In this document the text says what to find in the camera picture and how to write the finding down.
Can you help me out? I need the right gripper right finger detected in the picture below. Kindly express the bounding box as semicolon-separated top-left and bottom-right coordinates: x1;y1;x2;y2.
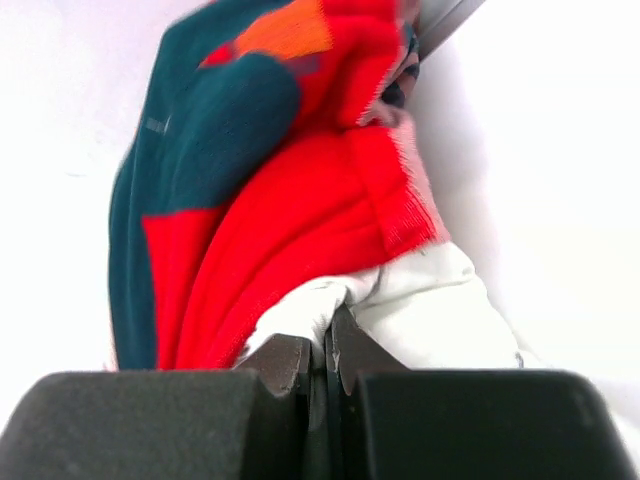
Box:
325;307;635;480

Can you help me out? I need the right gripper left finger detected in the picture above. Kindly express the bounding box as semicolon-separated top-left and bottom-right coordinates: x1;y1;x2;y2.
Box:
1;335;311;479

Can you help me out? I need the white pillow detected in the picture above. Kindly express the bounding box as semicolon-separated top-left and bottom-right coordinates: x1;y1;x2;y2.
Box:
242;239;640;480

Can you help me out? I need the red patterned pillowcase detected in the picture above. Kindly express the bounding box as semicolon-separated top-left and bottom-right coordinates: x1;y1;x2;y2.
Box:
108;1;448;370

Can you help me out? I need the aluminium table frame rail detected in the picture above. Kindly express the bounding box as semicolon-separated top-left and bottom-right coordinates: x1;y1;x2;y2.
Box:
416;0;485;61

